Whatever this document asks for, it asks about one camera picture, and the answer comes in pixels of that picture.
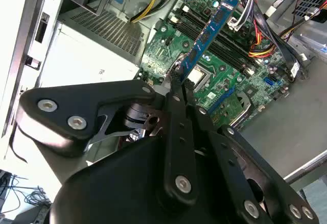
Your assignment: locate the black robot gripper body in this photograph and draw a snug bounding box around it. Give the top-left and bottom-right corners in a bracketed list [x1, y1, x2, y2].
[50, 137, 238, 224]

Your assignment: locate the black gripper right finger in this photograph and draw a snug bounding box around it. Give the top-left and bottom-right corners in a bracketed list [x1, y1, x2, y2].
[182, 79, 320, 224]

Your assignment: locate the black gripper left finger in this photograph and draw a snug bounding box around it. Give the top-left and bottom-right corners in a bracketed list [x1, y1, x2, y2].
[15, 70, 200, 208]

